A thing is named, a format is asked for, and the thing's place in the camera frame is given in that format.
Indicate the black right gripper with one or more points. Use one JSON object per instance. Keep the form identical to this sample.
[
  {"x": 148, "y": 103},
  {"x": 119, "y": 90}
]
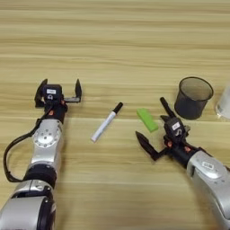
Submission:
[{"x": 179, "y": 151}]

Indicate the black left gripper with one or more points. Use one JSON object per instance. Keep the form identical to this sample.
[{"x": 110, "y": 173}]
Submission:
[{"x": 57, "y": 112}]

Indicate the clear bottle with red cap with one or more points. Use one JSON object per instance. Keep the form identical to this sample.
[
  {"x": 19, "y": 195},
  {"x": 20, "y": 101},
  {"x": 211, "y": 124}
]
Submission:
[{"x": 224, "y": 103}]

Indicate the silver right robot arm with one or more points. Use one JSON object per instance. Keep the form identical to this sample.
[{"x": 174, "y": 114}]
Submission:
[{"x": 212, "y": 179}]

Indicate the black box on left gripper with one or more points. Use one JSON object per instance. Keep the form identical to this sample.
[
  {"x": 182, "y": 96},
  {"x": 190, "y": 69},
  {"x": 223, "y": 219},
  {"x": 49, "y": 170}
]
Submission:
[{"x": 52, "y": 92}]

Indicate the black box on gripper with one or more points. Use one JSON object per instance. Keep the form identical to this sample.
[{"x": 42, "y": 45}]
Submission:
[
  {"x": 174, "y": 128},
  {"x": 52, "y": 92}
]

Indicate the green rectangular block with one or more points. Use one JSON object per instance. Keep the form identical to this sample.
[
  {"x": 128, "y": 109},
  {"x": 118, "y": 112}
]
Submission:
[{"x": 147, "y": 119}]

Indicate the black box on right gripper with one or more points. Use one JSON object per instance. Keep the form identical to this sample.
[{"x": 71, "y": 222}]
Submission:
[{"x": 174, "y": 128}]

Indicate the black mesh cup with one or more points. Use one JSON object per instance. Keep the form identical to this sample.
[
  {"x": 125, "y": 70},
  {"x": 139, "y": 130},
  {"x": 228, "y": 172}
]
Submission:
[{"x": 191, "y": 104}]

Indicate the white marker with black cap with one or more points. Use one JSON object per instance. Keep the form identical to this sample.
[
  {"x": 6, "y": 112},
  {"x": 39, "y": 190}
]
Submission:
[{"x": 106, "y": 124}]

